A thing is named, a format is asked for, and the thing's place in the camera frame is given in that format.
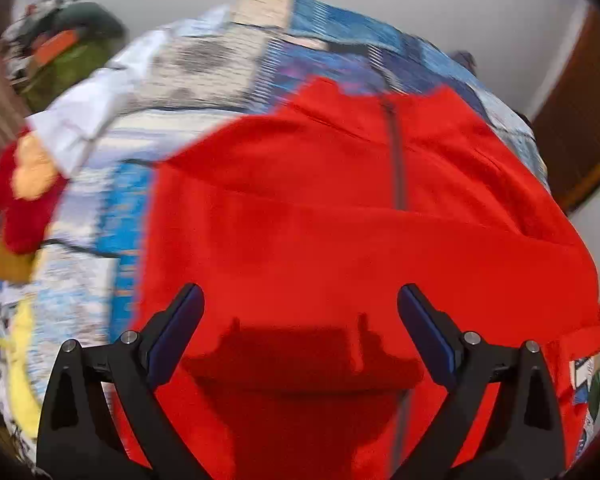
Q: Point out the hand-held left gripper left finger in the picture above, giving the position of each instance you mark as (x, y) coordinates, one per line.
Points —
(177, 340)

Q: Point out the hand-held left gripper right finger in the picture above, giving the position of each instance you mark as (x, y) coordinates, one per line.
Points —
(427, 340)

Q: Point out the red zip jacket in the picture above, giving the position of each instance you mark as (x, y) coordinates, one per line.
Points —
(305, 220)

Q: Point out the red and yellow garment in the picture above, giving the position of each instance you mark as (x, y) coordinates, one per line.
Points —
(25, 225)

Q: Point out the blue patchwork blanket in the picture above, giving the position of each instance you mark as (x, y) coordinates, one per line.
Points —
(205, 75)

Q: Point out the brown wooden door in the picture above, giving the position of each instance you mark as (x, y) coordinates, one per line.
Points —
(580, 110)

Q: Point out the dark blue bag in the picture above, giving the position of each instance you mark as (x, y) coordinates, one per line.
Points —
(464, 59)

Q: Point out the orange item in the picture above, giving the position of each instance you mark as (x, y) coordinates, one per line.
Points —
(55, 46)

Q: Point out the grey clutter pile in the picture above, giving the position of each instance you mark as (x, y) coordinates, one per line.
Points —
(35, 15)

